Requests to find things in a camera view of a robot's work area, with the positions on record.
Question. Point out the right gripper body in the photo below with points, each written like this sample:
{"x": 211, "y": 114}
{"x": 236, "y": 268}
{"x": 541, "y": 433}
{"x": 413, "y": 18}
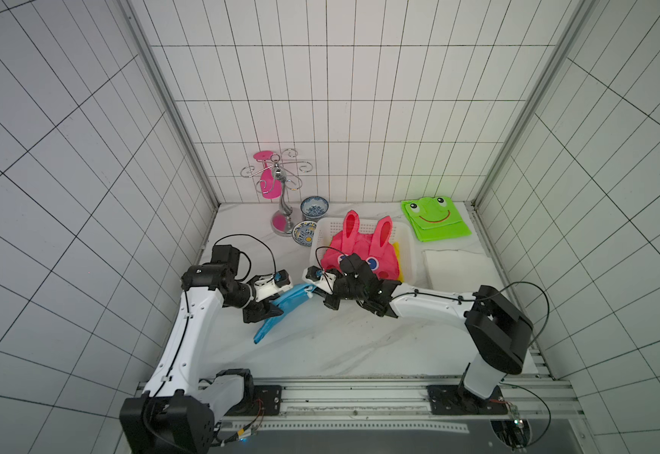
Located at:
{"x": 333, "y": 292}

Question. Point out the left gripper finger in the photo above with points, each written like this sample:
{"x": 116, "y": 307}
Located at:
{"x": 252, "y": 316}
{"x": 271, "y": 311}

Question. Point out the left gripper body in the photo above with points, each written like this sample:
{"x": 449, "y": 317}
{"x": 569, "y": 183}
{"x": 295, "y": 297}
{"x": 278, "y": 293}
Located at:
{"x": 262, "y": 303}

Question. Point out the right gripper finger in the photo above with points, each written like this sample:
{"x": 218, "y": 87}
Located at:
{"x": 332, "y": 302}
{"x": 323, "y": 289}

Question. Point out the blue raincoat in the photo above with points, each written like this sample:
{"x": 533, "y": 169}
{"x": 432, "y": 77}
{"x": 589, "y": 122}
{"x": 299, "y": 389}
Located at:
{"x": 287, "y": 302}

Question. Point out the pink rabbit raincoat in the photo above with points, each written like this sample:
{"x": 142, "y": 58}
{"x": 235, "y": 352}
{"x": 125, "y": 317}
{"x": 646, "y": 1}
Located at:
{"x": 375, "y": 249}

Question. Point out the white plastic basket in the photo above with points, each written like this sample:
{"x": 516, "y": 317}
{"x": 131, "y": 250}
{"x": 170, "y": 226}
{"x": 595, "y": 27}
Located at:
{"x": 401, "y": 233}

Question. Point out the yellow raincoat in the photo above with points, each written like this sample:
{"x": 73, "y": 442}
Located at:
{"x": 398, "y": 257}

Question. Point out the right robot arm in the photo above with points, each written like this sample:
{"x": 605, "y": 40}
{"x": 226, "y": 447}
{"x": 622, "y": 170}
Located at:
{"x": 501, "y": 333}

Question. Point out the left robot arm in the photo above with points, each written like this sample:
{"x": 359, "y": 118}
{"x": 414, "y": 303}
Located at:
{"x": 178, "y": 411}

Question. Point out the green frog raincoat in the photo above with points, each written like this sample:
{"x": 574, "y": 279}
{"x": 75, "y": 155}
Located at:
{"x": 435, "y": 219}

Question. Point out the blue patterned bowl front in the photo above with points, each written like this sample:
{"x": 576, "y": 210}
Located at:
{"x": 303, "y": 233}

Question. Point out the blue patterned bowl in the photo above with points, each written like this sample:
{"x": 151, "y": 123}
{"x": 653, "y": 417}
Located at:
{"x": 314, "y": 208}
{"x": 303, "y": 233}

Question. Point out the blue patterned bowl rear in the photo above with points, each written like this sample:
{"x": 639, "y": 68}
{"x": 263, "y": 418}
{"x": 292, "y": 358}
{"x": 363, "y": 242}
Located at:
{"x": 314, "y": 208}

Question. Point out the silver cup holder stand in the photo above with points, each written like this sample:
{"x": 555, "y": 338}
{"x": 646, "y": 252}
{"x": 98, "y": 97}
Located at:
{"x": 288, "y": 171}

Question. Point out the pink cup on stand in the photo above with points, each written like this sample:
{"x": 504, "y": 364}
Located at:
{"x": 269, "y": 186}

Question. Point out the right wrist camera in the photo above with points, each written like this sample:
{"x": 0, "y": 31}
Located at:
{"x": 317, "y": 276}

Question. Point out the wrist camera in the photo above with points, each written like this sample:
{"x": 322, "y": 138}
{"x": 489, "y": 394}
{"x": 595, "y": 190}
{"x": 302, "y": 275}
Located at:
{"x": 269, "y": 287}
{"x": 317, "y": 276}

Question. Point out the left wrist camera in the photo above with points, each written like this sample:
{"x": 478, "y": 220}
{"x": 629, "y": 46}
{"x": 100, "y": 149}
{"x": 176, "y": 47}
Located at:
{"x": 269, "y": 287}

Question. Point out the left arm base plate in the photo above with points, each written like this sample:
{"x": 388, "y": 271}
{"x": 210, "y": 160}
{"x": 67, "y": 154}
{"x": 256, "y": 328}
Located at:
{"x": 264, "y": 399}

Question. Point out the aluminium mounting rail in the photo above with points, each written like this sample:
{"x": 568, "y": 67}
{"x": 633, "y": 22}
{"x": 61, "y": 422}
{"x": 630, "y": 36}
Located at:
{"x": 535, "y": 405}

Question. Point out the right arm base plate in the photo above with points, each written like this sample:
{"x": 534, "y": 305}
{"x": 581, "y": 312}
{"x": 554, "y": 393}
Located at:
{"x": 455, "y": 400}

